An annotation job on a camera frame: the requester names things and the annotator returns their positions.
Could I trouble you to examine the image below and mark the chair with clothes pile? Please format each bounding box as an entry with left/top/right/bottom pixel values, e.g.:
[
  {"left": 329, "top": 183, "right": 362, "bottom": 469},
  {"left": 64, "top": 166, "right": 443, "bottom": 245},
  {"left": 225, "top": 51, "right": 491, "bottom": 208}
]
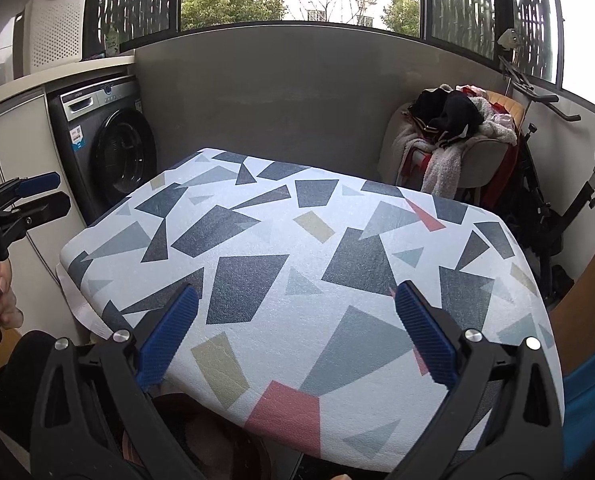
[{"left": 378, "top": 84, "right": 524, "bottom": 198}]

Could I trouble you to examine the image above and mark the black exercise bike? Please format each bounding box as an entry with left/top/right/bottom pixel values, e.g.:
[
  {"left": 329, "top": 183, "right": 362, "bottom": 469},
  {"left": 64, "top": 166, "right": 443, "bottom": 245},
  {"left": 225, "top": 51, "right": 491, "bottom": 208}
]
[{"left": 500, "top": 58, "right": 595, "bottom": 308}]

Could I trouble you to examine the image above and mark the white perforated laundry basket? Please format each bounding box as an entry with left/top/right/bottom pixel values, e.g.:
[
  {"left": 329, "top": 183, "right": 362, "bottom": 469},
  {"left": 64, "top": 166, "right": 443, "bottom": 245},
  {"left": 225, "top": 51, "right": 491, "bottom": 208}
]
[{"left": 22, "top": 0, "right": 86, "bottom": 76}]

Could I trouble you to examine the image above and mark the grey front-load washing machine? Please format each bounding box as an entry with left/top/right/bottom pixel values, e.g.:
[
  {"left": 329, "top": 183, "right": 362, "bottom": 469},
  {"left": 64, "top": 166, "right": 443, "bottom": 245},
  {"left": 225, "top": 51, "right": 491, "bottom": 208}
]
[{"left": 48, "top": 75, "right": 157, "bottom": 226}]

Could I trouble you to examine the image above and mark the person's left hand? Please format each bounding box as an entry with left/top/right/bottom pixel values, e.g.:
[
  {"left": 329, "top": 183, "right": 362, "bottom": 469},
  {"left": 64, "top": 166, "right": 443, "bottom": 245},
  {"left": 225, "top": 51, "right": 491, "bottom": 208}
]
[{"left": 0, "top": 259, "right": 24, "bottom": 330}]

